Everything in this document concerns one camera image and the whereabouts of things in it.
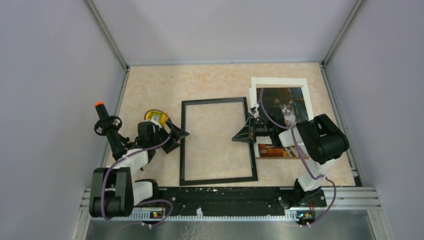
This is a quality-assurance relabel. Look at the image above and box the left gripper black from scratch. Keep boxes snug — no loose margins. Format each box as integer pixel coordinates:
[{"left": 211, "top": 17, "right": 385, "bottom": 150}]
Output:
[{"left": 150, "top": 119, "right": 189, "bottom": 153}]

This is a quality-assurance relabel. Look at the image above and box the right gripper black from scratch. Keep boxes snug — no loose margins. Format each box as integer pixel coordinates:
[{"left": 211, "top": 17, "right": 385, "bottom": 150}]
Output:
[{"left": 232, "top": 116, "right": 275, "bottom": 144}]

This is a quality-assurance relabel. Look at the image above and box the black picture frame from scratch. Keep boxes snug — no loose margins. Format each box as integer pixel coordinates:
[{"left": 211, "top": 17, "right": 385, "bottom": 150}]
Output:
[{"left": 179, "top": 97, "right": 259, "bottom": 186}]

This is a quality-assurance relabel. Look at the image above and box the white photo mat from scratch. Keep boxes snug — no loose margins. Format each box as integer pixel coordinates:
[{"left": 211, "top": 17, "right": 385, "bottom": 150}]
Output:
[{"left": 249, "top": 77, "right": 314, "bottom": 159}]

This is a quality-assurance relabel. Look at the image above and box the cat photo print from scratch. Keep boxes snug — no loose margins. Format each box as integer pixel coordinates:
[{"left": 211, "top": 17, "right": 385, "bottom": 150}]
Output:
[{"left": 256, "top": 87, "right": 310, "bottom": 159}]

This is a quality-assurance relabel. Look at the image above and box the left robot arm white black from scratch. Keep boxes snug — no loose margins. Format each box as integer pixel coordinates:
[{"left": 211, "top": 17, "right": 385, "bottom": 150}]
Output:
[{"left": 88, "top": 116, "right": 190, "bottom": 219}]

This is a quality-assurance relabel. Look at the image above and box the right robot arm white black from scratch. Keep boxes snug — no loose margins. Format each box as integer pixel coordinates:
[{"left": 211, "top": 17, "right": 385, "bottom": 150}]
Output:
[{"left": 232, "top": 114, "right": 349, "bottom": 208}]

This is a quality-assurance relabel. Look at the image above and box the yellow small tray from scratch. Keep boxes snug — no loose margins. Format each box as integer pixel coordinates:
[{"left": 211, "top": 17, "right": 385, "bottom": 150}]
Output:
[{"left": 144, "top": 109, "right": 169, "bottom": 127}]

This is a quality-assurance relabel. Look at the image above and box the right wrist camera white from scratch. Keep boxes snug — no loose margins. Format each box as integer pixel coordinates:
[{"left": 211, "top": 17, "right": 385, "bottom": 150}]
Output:
[{"left": 248, "top": 103, "right": 260, "bottom": 119}]

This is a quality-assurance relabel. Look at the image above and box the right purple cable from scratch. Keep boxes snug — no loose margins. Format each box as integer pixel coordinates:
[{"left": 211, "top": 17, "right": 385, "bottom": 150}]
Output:
[{"left": 258, "top": 87, "right": 337, "bottom": 228}]

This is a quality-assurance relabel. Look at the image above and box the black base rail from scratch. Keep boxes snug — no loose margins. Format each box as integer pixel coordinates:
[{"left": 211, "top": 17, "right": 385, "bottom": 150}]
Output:
[{"left": 129, "top": 186, "right": 327, "bottom": 220}]

